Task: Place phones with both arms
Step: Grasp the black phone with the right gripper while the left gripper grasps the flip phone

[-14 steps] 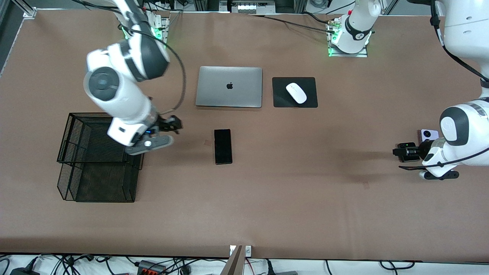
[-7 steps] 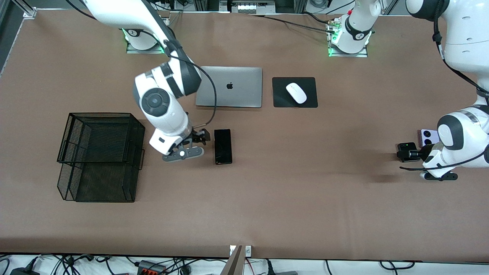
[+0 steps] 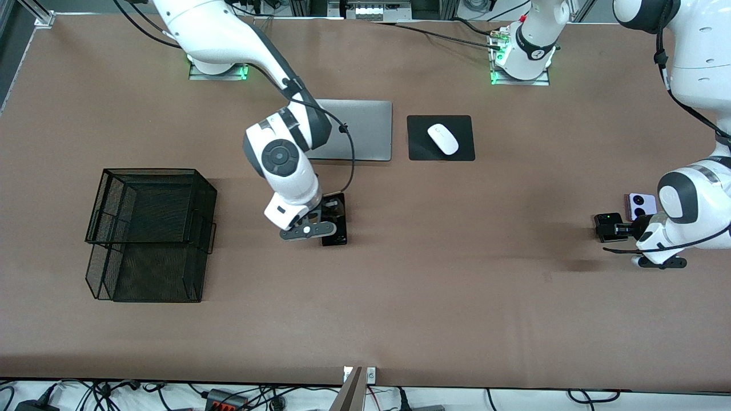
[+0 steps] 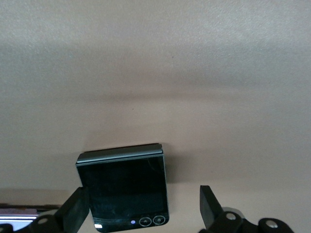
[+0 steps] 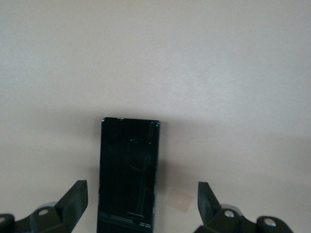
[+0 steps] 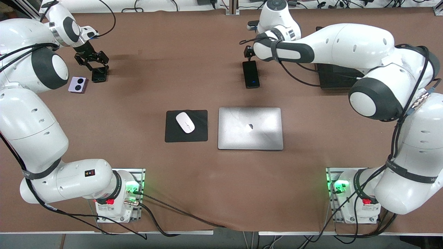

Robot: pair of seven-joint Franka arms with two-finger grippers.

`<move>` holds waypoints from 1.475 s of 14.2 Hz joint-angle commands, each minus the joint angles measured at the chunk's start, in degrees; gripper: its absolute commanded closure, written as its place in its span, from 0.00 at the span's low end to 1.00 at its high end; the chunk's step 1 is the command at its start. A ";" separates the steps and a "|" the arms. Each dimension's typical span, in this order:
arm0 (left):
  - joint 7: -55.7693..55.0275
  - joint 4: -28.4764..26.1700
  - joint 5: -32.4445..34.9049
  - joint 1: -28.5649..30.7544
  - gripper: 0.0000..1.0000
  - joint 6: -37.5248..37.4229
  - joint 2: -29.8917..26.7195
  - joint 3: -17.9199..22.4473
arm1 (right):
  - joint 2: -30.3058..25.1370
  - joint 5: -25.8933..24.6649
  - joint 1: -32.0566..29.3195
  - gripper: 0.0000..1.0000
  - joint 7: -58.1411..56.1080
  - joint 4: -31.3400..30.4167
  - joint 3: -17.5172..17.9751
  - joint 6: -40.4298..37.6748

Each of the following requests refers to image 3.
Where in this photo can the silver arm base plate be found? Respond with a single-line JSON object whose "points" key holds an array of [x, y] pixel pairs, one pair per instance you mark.
{"points": [[522, 83], [217, 76]]}

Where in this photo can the black power adapter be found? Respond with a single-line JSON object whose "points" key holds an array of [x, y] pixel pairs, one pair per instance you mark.
{"points": [[34, 406]]}

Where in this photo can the black mesh two-tier tray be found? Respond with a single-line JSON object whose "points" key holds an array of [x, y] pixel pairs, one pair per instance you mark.
{"points": [[188, 279]]}

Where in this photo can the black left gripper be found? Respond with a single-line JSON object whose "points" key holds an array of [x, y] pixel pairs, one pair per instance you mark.
{"points": [[629, 230]]}

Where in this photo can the black red power strip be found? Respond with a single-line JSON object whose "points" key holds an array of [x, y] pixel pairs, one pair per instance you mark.
{"points": [[225, 401]]}

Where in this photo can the small black phone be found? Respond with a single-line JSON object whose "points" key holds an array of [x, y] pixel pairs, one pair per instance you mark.
{"points": [[605, 231]]}

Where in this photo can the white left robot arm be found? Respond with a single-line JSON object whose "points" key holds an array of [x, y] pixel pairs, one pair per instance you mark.
{"points": [[702, 57]]}

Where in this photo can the black mouse pad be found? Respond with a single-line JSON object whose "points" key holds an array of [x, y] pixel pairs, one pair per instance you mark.
{"points": [[417, 137]]}

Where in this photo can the white socket strip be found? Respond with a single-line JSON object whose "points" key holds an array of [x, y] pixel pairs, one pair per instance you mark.
{"points": [[377, 10]]}

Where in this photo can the silver table clamp plate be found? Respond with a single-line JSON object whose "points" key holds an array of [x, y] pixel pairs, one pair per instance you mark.
{"points": [[371, 375]]}

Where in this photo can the grey camera stand post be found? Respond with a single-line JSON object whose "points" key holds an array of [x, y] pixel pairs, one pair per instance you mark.
{"points": [[348, 397]]}

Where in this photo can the silver table corner bracket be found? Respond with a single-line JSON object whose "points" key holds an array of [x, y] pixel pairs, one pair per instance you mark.
{"points": [[44, 19]]}

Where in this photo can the black slab smartphone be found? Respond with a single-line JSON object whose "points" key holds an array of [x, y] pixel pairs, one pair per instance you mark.
{"points": [[334, 238]]}

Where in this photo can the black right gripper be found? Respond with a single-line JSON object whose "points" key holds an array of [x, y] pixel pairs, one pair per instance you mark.
{"points": [[330, 209]]}

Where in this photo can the lilac flip phone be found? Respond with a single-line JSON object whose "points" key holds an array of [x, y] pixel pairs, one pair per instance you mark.
{"points": [[642, 201]]}

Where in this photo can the silver closed laptop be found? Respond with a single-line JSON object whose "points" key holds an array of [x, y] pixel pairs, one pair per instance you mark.
{"points": [[371, 131]]}

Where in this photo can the white computer mouse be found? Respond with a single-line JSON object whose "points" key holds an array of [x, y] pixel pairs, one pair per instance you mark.
{"points": [[443, 138]]}

